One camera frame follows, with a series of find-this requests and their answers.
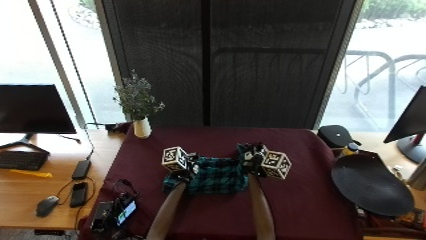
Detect black smartphone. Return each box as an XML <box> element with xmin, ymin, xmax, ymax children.
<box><xmin>69</xmin><ymin>181</ymin><xmax>89</xmax><ymax>209</ymax></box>

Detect black chair seat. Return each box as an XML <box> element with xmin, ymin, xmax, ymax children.
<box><xmin>330</xmin><ymin>150</ymin><xmax>417</xmax><ymax>217</ymax></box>

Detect dark monitor with round stand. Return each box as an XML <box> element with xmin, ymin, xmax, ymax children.
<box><xmin>382</xmin><ymin>85</ymin><xmax>426</xmax><ymax>164</ymax></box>

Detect green plaid cloth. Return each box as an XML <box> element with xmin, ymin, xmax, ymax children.
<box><xmin>163</xmin><ymin>143</ymin><xmax>250</xmax><ymax>196</ymax></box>

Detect metal bicycle rack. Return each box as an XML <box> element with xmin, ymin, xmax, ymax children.
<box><xmin>338</xmin><ymin>49</ymin><xmax>426</xmax><ymax>121</ymax></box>

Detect maroon tablecloth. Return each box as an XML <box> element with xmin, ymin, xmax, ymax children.
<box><xmin>79</xmin><ymin>125</ymin><xmax>366</xmax><ymax>240</ymax></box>

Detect black cable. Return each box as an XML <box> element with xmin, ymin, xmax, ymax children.
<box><xmin>83</xmin><ymin>128</ymin><xmax>96</xmax><ymax>162</ymax></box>

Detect black computer monitor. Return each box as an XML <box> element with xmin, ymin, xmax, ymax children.
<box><xmin>0</xmin><ymin>83</ymin><xmax>79</xmax><ymax>156</ymax></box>

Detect white vase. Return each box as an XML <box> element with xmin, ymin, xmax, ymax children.
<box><xmin>132</xmin><ymin>115</ymin><xmax>153</xmax><ymax>140</ymax></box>

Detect person's left hand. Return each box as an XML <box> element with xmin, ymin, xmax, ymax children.
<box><xmin>178</xmin><ymin>152</ymin><xmax>202</xmax><ymax>184</ymax></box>

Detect person's right hand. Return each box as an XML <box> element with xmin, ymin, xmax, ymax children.
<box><xmin>241</xmin><ymin>141</ymin><xmax>270</xmax><ymax>177</ymax></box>

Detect yellow flat strip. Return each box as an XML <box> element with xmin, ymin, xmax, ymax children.
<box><xmin>9</xmin><ymin>168</ymin><xmax>53</xmax><ymax>179</ymax></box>

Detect black device with lit screen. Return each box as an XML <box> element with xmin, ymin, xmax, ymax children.
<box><xmin>89</xmin><ymin>191</ymin><xmax>139</xmax><ymax>234</ymax></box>

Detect black computer mouse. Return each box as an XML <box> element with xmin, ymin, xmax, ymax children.
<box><xmin>35</xmin><ymin>195</ymin><xmax>60</xmax><ymax>218</ymax></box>

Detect black keyboard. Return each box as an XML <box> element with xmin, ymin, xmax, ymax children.
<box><xmin>0</xmin><ymin>150</ymin><xmax>51</xmax><ymax>172</ymax></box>

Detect white marker cube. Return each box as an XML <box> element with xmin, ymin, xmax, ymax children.
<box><xmin>260</xmin><ymin>150</ymin><xmax>293</xmax><ymax>181</ymax></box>
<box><xmin>160</xmin><ymin>146</ymin><xmax>189</xmax><ymax>173</ymax></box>

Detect black mesh window blind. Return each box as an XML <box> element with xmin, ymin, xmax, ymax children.
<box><xmin>95</xmin><ymin>0</ymin><xmax>358</xmax><ymax>130</ymax></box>

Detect black power adapter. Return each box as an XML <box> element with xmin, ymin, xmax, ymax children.
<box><xmin>71</xmin><ymin>159</ymin><xmax>93</xmax><ymax>181</ymax></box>

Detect bunch of small flowers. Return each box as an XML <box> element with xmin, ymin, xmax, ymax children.
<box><xmin>112</xmin><ymin>69</ymin><xmax>167</xmax><ymax>122</ymax></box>

